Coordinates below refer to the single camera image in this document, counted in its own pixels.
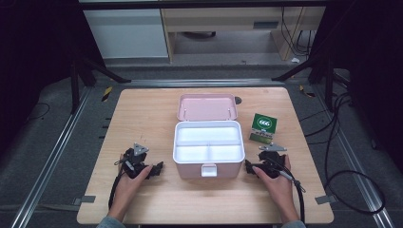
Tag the black chair base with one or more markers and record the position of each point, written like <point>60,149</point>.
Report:
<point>199,34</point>

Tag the small white floor scrap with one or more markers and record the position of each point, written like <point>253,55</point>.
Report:
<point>295,60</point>

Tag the metal floor rail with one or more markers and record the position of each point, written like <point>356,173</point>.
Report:
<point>47,164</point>
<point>358,177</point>

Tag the person's left hand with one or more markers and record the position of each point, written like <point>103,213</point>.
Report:
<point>130,188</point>

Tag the yellow black tape strip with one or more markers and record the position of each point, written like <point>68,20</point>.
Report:
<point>306,91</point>
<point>106,94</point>

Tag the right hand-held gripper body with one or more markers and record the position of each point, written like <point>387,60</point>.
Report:
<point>272,161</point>

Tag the white cabinet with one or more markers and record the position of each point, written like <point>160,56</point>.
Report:
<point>126,33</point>

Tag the grey tape piece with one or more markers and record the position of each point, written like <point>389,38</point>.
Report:
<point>325,199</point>
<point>85,199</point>

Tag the light wooden desk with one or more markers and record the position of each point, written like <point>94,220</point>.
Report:
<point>221,19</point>

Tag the green cardboard box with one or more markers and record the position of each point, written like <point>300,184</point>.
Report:
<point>263,123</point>

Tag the person's right hand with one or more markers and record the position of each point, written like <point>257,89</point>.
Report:
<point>280,188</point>

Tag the pink storage box with lid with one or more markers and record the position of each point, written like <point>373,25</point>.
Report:
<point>207,107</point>

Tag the black metal stand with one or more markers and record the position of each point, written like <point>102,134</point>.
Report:
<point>75,85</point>
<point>329,82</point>

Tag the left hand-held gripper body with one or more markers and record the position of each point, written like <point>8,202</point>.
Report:
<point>134,160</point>

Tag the white divided tray insert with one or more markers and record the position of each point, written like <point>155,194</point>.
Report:
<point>207,134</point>

